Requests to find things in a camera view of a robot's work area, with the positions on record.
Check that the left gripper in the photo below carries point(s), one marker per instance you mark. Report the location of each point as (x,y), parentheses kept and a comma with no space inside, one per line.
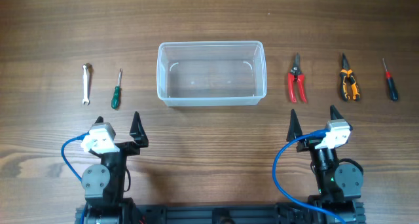
(140,139)

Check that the red black screwdriver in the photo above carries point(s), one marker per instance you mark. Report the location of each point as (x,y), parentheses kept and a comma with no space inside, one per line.
(393,93)

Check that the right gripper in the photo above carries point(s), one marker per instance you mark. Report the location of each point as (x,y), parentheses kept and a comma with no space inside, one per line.
(294,128)

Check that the green handled screwdriver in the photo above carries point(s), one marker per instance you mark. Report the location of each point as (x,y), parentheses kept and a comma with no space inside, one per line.
(115,102)

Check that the clear plastic container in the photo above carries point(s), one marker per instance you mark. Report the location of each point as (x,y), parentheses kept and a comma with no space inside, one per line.
(211,73)

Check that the orange black pliers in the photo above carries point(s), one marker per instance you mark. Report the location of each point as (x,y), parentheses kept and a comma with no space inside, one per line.
(349,88)

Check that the red handled snips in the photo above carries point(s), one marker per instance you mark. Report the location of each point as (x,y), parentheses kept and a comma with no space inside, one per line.
(295,76)

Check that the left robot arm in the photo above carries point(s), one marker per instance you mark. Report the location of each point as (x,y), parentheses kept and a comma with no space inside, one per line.
(104,183)

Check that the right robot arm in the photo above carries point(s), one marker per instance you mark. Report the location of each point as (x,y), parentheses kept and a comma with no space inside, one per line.
(339,181)

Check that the silver combination wrench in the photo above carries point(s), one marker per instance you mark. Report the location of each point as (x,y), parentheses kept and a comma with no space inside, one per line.
(85,100)

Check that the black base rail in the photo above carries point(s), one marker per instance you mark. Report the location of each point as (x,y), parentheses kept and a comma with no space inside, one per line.
(219,214)

